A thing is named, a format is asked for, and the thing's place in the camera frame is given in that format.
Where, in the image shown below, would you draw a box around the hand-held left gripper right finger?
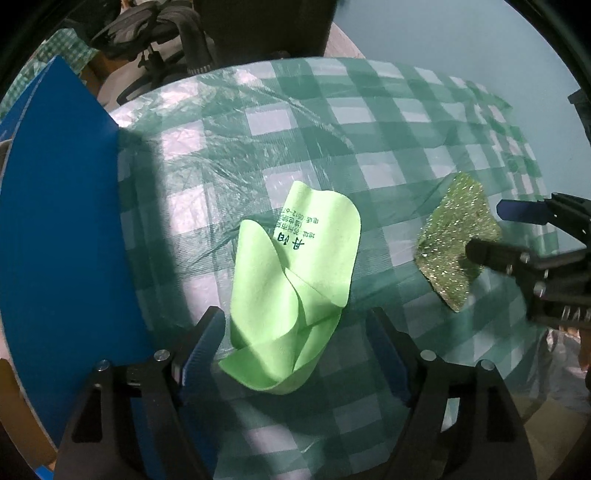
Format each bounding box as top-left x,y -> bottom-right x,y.
367,307 -> 539,480

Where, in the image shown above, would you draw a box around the light green cloth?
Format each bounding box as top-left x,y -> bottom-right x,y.
218,181 -> 363,397

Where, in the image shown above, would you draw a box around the black office chair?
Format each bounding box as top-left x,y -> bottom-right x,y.
90,0 -> 219,108

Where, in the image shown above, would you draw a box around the dark grey garment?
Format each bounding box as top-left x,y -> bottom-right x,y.
91,0 -> 199,61

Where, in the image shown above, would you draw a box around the clear plastic bag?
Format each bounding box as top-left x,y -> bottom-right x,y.
507,330 -> 591,409

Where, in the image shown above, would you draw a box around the green checkered plastic tablecloth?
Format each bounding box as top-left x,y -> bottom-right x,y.
111,56 -> 557,480

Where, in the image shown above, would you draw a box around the person's right hand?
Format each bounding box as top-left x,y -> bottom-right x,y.
560,324 -> 591,372

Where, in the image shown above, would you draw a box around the blue-rimmed cardboard box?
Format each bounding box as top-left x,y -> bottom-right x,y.
0,55 -> 158,480

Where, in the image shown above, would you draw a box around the green glitter scouring cloth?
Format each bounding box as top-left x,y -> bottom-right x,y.
414,172 -> 503,313

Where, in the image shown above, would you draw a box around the black hanging garment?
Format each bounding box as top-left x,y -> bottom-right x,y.
193,0 -> 334,62

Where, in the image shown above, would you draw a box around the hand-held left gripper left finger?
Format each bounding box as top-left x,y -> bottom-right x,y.
53,305 -> 227,480

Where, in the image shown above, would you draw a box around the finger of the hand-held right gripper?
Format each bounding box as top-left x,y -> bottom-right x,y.
464,237 -> 550,283
497,192 -> 591,241

